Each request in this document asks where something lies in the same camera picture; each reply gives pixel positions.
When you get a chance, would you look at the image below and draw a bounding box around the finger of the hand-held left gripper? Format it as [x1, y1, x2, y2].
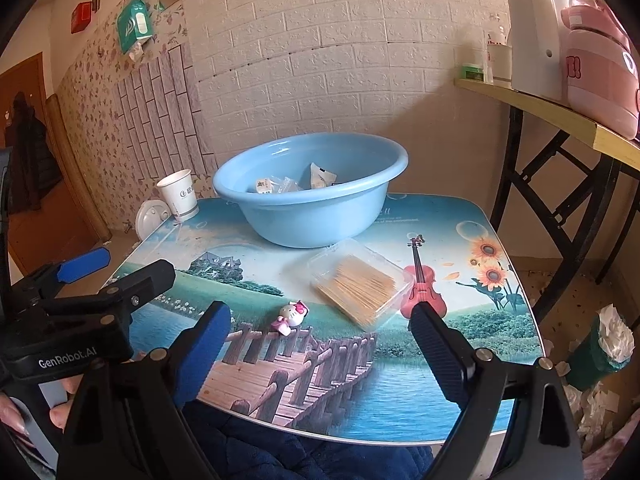
[10, 247, 112, 311]
[37, 259, 177, 333]

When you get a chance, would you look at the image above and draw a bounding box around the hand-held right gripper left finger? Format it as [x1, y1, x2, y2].
[57, 301, 232, 480]

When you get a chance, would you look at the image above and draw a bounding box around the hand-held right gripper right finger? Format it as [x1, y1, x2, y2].
[409, 302, 583, 480]

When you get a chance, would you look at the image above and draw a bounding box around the small pink kitty toy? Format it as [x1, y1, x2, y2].
[270, 300, 308, 336]

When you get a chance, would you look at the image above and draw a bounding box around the clear toothpick box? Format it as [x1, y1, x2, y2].
[306, 238, 413, 332]

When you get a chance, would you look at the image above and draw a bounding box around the light blue plastic basin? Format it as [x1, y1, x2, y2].
[212, 132, 410, 249]

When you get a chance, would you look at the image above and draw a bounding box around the yellow white tissue pack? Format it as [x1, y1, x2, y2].
[307, 162, 338, 190]

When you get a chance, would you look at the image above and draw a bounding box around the person's left hand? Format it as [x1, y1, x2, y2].
[0, 377, 81, 433]

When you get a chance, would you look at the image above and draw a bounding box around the brown wooden door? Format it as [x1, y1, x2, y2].
[0, 52, 108, 276]

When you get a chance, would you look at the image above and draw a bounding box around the white paper cup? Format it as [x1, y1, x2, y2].
[156, 169, 200, 222]

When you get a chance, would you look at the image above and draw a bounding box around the dark hanging jacket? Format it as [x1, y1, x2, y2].
[4, 91, 63, 213]

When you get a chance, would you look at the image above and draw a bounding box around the green trash bin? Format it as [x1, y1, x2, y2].
[565, 310, 636, 392]

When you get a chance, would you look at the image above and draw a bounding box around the pile of white paper scraps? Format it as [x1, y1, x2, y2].
[562, 382, 618, 453]

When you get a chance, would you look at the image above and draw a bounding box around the crumpled white tissue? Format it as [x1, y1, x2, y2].
[597, 305, 635, 363]

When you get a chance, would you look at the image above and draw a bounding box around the yellow top folding side table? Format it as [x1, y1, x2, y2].
[454, 76, 640, 311]

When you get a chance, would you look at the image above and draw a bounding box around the white ceramic bowl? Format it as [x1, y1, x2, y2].
[486, 44, 513, 86]

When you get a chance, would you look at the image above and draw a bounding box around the pink rice cooker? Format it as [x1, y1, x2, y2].
[560, 0, 640, 141]

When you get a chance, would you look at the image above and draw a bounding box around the white electric kettle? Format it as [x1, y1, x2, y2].
[502, 0, 581, 103]

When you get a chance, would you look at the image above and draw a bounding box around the white round wall device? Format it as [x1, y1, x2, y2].
[135, 199, 173, 241]

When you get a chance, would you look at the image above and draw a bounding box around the red wall box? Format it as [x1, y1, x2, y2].
[70, 2, 96, 35]

